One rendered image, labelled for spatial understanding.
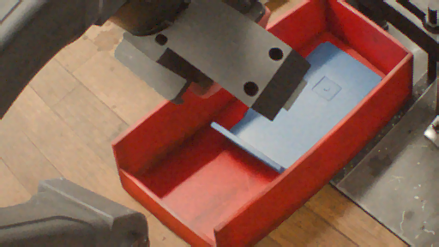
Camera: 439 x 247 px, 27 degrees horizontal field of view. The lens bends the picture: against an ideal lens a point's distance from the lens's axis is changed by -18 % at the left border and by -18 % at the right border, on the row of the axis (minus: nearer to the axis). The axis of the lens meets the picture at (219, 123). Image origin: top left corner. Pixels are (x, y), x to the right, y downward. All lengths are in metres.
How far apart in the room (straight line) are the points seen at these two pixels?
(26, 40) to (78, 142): 0.42
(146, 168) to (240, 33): 0.26
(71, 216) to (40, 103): 0.33
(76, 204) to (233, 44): 0.14
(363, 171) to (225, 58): 0.27
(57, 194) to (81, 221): 0.05
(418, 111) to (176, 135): 0.22
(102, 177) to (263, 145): 0.14
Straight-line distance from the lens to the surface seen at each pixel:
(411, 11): 0.93
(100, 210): 0.66
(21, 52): 0.50
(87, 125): 0.93
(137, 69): 0.72
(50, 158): 0.91
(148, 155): 0.87
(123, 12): 0.63
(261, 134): 0.89
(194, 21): 0.65
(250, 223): 0.80
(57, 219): 0.62
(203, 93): 0.73
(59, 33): 0.53
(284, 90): 0.64
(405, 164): 0.88
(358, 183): 0.86
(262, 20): 0.73
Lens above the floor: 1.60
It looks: 50 degrees down
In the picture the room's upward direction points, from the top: 7 degrees counter-clockwise
